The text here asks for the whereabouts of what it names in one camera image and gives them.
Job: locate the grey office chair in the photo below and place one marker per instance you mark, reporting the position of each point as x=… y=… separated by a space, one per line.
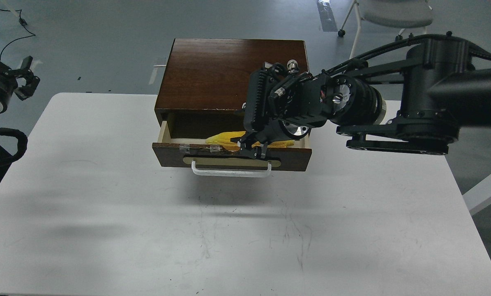
x=402 y=14

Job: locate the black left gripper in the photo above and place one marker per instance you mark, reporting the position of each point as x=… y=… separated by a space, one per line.
x=8 y=84

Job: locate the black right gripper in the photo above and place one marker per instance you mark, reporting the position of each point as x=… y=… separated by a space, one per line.
x=283 y=104

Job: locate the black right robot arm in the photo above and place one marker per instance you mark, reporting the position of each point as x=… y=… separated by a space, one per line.
x=410 y=96

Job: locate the wooden drawer with white handle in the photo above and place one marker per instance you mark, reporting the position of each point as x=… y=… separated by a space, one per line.
x=182 y=140

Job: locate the grey floor tape strip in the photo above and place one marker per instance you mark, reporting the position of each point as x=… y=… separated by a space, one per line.
x=326 y=16

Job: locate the dark brown wooden cabinet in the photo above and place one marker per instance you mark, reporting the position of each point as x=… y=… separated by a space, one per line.
x=208 y=79

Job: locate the white table leg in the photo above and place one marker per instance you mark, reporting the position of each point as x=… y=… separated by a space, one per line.
x=478 y=197

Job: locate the yellow corn cob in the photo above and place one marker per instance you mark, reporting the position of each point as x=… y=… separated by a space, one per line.
x=224 y=140

